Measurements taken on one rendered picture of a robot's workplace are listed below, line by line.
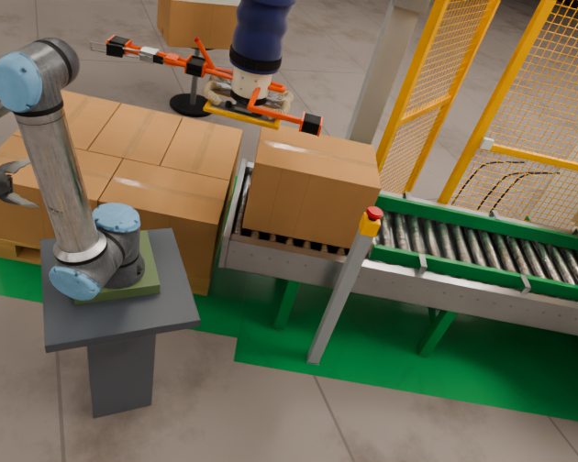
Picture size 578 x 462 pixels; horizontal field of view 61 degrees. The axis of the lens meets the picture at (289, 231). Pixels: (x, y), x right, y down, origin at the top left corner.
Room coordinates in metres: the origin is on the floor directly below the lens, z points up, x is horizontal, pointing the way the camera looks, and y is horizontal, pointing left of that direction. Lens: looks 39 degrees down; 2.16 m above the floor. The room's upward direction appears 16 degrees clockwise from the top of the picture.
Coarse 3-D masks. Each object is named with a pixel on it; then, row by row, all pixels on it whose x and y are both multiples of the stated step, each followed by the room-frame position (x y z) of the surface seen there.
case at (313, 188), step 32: (288, 128) 2.26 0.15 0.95; (256, 160) 1.89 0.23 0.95; (288, 160) 1.96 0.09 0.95; (320, 160) 2.04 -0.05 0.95; (352, 160) 2.13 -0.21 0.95; (256, 192) 1.88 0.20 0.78; (288, 192) 1.90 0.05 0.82; (320, 192) 1.92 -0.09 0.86; (352, 192) 1.94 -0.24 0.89; (256, 224) 1.88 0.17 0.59; (288, 224) 1.90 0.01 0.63; (320, 224) 1.92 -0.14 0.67; (352, 224) 1.94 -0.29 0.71
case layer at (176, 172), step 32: (64, 96) 2.63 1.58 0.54; (96, 128) 2.38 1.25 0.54; (128, 128) 2.48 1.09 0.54; (160, 128) 2.57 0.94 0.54; (192, 128) 2.68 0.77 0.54; (224, 128) 2.79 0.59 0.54; (0, 160) 1.87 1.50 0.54; (96, 160) 2.09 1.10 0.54; (128, 160) 2.16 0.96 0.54; (160, 160) 2.25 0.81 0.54; (192, 160) 2.33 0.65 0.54; (224, 160) 2.43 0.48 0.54; (32, 192) 1.74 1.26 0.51; (96, 192) 1.83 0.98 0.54; (128, 192) 1.90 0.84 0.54; (160, 192) 1.97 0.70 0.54; (192, 192) 2.04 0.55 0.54; (224, 192) 2.12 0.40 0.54; (0, 224) 1.72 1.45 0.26; (32, 224) 1.74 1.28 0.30; (160, 224) 1.82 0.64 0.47; (192, 224) 1.84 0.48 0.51; (192, 256) 1.84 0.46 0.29
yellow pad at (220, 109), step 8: (208, 104) 1.94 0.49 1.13; (224, 104) 1.97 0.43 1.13; (232, 104) 1.99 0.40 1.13; (208, 112) 1.91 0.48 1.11; (216, 112) 1.91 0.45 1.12; (224, 112) 1.92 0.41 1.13; (232, 112) 1.93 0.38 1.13; (240, 112) 1.95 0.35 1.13; (240, 120) 1.92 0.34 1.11; (248, 120) 1.92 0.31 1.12; (256, 120) 1.92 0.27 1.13; (264, 120) 1.94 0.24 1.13; (272, 120) 1.96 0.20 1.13; (280, 120) 1.99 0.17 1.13; (272, 128) 1.92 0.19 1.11
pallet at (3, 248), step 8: (0, 240) 1.71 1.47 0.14; (8, 240) 1.72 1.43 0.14; (0, 248) 1.71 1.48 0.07; (8, 248) 1.72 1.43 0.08; (16, 248) 1.73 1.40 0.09; (24, 248) 1.80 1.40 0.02; (32, 248) 1.82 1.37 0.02; (0, 256) 1.71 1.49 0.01; (8, 256) 1.72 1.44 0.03; (16, 256) 1.72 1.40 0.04; (24, 256) 1.75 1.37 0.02; (32, 256) 1.77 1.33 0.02; (40, 256) 1.78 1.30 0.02; (40, 264) 1.74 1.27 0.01; (192, 280) 1.84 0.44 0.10; (200, 280) 1.85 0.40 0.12; (208, 280) 1.85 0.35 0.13; (192, 288) 1.84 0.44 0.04; (200, 288) 1.85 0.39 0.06; (208, 288) 1.89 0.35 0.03
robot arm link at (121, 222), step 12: (108, 204) 1.20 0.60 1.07; (120, 204) 1.22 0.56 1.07; (96, 216) 1.12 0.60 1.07; (108, 216) 1.14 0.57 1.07; (120, 216) 1.16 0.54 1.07; (132, 216) 1.17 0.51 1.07; (96, 228) 1.09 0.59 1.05; (108, 228) 1.09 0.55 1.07; (120, 228) 1.11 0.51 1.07; (132, 228) 1.14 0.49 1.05; (120, 240) 1.09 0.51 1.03; (132, 240) 1.13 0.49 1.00; (132, 252) 1.14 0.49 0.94
